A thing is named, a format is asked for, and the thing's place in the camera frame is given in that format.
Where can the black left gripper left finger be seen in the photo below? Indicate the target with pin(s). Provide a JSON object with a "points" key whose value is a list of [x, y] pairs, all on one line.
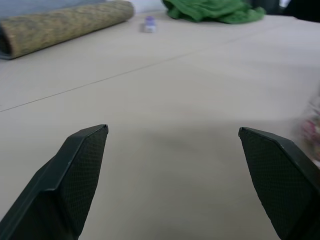
{"points": [[62, 185]]}

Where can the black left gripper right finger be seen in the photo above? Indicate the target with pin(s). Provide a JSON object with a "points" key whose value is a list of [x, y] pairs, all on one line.
{"points": [[280, 180]]}

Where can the rolled woven straw mat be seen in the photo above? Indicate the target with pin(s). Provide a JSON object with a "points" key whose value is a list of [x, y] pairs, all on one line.
{"points": [[65, 27]]}

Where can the small purple capped white bottle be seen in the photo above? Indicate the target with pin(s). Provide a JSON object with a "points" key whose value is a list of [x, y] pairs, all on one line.
{"points": [[149, 24]]}

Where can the green crumpled cloth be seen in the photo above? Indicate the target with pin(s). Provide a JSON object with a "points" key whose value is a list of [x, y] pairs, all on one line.
{"points": [[212, 10]]}

